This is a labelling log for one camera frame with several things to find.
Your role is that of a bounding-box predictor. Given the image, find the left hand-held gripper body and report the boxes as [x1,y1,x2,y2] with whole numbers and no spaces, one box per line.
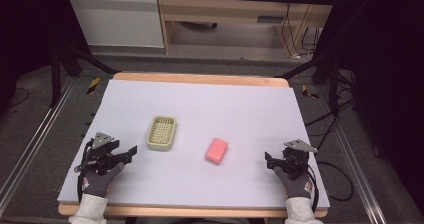
[83,131,130,177]

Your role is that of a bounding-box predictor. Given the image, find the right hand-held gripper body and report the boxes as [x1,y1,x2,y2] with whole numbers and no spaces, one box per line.
[275,138,319,182]

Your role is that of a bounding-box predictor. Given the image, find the beige slotted soap dish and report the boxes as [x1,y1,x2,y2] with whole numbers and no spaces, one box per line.
[145,115,178,152]

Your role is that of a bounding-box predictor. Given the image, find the pink soap bar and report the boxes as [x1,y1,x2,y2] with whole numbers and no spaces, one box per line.
[204,137,230,166]

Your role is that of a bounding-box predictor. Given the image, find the person's left hand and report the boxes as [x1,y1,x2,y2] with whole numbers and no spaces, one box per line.
[81,161,126,199]

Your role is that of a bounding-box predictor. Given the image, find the person's right hand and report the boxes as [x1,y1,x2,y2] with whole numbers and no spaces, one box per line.
[273,166,315,200]

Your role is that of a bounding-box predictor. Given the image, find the yellow black floor tape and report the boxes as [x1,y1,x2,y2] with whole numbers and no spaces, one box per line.
[86,76,102,96]
[301,84,319,101]

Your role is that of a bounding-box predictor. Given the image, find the white foam table mat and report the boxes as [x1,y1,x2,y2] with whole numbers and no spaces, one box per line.
[56,79,331,211]

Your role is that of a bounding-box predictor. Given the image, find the black metal stand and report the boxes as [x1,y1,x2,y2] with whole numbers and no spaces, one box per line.
[49,42,118,109]
[274,49,342,116]

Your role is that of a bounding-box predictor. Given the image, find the wooden table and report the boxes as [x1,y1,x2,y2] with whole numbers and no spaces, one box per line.
[57,71,330,219]

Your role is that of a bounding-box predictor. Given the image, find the white cabinet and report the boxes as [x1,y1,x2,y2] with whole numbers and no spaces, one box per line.
[65,0,166,49]

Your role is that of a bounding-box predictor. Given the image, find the black curtain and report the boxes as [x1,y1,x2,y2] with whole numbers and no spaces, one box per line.
[314,0,424,216]
[0,0,92,109]

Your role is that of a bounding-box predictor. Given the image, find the wooden desk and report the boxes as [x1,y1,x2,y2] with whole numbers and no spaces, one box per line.
[155,0,342,58]

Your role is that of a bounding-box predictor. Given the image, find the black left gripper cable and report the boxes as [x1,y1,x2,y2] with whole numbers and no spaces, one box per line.
[75,139,94,204]

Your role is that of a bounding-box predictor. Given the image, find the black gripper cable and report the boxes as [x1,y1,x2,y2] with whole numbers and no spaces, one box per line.
[75,139,94,204]
[305,163,321,214]

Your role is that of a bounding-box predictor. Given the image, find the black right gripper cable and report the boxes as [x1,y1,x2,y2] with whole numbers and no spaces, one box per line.
[305,163,321,214]

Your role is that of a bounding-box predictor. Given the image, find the bundle of black cables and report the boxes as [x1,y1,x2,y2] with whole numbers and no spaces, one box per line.
[304,69,356,152]

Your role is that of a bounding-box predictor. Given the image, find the looped black floor cable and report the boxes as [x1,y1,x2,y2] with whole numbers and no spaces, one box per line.
[315,160,355,203]

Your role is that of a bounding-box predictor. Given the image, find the metal floor rail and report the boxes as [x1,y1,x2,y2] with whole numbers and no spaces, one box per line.
[315,83,381,224]
[0,76,77,216]

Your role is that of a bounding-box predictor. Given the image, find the thin black floor cable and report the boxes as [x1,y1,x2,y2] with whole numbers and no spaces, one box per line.
[7,87,31,109]

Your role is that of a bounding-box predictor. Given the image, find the hanging desk cables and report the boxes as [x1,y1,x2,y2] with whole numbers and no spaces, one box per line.
[280,2,322,58]

